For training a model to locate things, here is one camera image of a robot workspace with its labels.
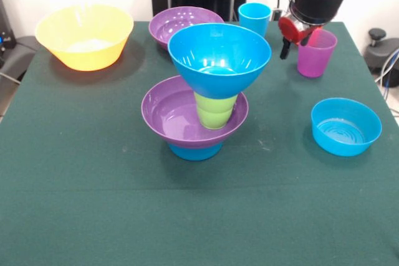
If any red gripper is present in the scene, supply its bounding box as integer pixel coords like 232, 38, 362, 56
277, 12, 325, 60

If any purple cup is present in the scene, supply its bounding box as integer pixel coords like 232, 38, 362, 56
297, 29, 339, 78

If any large deep blue bowl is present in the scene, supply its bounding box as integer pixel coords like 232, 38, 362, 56
167, 22, 272, 100

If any green cup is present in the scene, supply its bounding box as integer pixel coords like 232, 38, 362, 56
196, 107, 235, 131
193, 91, 240, 114

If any small blue bowl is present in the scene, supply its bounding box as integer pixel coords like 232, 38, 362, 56
166, 141, 224, 161
310, 97, 383, 157

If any purple bowl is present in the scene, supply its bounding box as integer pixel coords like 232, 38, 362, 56
141, 75, 250, 150
148, 6, 225, 51

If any black power strip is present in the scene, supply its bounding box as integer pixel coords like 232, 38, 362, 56
271, 7, 289, 21

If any blue cup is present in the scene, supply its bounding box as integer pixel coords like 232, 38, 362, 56
238, 2, 272, 39

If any black knobbed equipment base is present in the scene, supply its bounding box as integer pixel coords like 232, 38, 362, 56
363, 28, 399, 70

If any dark green tablecloth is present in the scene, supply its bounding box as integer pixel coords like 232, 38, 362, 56
0, 21, 399, 266

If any yellow bowl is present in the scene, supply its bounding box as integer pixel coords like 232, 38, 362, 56
34, 3, 135, 71

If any black electronic device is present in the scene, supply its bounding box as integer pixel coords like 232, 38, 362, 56
0, 0, 17, 50

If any white cable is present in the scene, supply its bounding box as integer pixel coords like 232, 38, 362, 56
375, 69, 399, 85
0, 71, 21, 85

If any blue cable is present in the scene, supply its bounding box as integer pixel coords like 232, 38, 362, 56
380, 48, 399, 98

